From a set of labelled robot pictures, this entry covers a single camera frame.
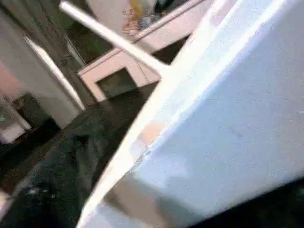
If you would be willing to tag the white plastic table top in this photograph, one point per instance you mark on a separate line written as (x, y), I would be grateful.
(213, 118)

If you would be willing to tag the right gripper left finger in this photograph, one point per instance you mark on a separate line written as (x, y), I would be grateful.
(64, 185)

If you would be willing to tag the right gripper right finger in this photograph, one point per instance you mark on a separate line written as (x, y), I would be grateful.
(273, 211)

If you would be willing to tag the grey-brown curtain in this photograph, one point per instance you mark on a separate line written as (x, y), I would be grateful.
(42, 19)

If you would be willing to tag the white glass-door cabinet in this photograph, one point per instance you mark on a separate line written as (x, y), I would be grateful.
(114, 64)

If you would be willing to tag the white plastic table leg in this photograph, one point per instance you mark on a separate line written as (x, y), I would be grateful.
(114, 35)

